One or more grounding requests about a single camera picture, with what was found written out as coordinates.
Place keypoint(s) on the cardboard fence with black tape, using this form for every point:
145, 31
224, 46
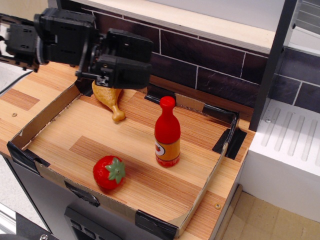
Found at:
54, 155

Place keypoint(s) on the black left side panel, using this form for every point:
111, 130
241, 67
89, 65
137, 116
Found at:
69, 5

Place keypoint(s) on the black toy oven panel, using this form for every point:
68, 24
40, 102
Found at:
84, 228

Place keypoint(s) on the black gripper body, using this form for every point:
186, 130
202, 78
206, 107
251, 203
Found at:
69, 37

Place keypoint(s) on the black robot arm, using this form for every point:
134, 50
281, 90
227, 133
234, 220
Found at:
20, 41

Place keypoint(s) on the plastic chicken drumstick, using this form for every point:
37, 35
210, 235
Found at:
109, 97

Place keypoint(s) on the black vertical post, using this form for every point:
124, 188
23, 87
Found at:
281, 41

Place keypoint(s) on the brass screw right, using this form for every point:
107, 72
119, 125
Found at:
217, 206

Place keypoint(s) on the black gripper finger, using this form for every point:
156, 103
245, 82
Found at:
127, 45
120, 73

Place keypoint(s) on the white toy sink drainboard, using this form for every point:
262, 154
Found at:
282, 166

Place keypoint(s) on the red hot sauce bottle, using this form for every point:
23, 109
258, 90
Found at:
167, 133

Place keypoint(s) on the red plastic strawberry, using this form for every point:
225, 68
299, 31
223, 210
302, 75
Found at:
109, 172

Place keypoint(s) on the light wooden shelf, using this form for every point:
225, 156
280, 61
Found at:
212, 28

